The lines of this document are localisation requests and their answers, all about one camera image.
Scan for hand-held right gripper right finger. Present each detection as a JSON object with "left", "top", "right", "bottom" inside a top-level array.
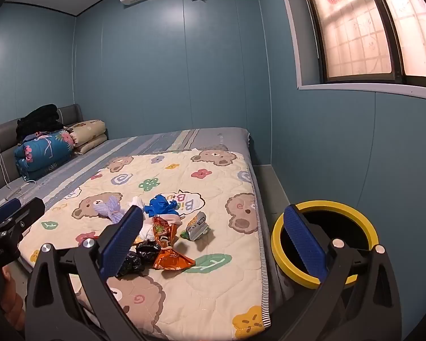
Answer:
[{"left": 283, "top": 204, "right": 403, "bottom": 341}]

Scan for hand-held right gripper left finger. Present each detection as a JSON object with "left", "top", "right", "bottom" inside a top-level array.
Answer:
[{"left": 24, "top": 204, "right": 144, "bottom": 341}]

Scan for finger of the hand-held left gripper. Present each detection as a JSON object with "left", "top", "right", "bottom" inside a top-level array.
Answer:
[
  {"left": 0, "top": 197, "right": 45, "bottom": 246},
  {"left": 0, "top": 200, "right": 22, "bottom": 225}
]

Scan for black plastic bag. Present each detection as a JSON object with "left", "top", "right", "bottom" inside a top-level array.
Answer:
[{"left": 117, "top": 240, "right": 162, "bottom": 278}]

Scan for bubble wrap bundle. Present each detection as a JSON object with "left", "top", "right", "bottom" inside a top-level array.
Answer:
[{"left": 92, "top": 196, "right": 126, "bottom": 225}]

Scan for white knotted cloth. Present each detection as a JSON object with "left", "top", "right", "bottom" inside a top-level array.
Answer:
[{"left": 128, "top": 196, "right": 160, "bottom": 244}]

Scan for yellow rimmed black trash bin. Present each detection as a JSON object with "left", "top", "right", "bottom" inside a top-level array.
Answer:
[{"left": 271, "top": 201, "right": 379, "bottom": 289}]

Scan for orange snack wrapper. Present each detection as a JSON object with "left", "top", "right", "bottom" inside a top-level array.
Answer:
[{"left": 152, "top": 217, "right": 196, "bottom": 271}]

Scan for blue rubber glove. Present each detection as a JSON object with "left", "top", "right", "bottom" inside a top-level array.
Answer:
[{"left": 144, "top": 194, "right": 180, "bottom": 217}]

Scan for grey green snack packet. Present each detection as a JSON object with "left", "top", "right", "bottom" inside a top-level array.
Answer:
[{"left": 179, "top": 211, "right": 210, "bottom": 241}]

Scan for person's left hand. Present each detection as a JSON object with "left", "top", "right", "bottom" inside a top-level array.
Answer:
[{"left": 0, "top": 266, "right": 26, "bottom": 332}]

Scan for blue floral folded quilt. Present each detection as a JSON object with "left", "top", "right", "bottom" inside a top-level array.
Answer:
[{"left": 14, "top": 130, "right": 75, "bottom": 182}]

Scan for grey padded headboard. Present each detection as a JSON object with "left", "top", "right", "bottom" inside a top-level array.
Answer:
[{"left": 0, "top": 104, "right": 84, "bottom": 199}]

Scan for bear printed cream blanket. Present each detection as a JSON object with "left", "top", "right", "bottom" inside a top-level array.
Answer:
[{"left": 19, "top": 145, "right": 272, "bottom": 341}]

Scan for black folded clothes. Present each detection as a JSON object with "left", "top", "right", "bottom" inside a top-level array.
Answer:
[{"left": 15, "top": 104, "right": 64, "bottom": 139}]

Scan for beige folded quilt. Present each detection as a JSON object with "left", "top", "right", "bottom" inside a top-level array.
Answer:
[{"left": 69, "top": 120, "right": 108, "bottom": 156}]

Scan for bed with striped grey sheet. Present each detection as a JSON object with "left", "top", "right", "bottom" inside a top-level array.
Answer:
[{"left": 0, "top": 127, "right": 295, "bottom": 309}]

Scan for window with dark frame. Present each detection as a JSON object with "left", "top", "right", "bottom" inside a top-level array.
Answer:
[{"left": 276, "top": 0, "right": 426, "bottom": 96}]

